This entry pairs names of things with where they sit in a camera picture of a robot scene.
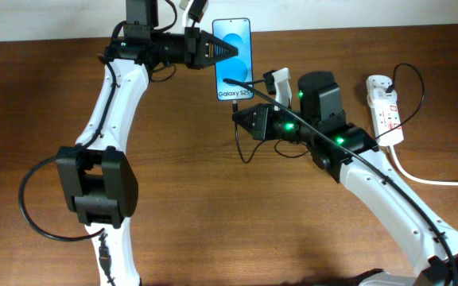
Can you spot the blue Samsung smartphone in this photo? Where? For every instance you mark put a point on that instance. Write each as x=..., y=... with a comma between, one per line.
x=234, y=31

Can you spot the white power strip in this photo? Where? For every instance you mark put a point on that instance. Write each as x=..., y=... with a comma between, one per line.
x=385, y=118

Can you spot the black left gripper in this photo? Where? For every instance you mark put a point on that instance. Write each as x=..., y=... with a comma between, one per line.
x=194, y=36

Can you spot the white charger adapter plug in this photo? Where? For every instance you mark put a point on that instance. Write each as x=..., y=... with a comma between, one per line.
x=378, y=96

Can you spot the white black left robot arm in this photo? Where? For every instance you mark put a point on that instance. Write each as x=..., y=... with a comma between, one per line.
x=98, y=182

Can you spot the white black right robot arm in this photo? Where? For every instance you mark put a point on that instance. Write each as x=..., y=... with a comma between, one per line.
x=353, y=158

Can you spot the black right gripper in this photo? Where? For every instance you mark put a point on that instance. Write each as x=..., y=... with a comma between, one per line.
x=261, y=123

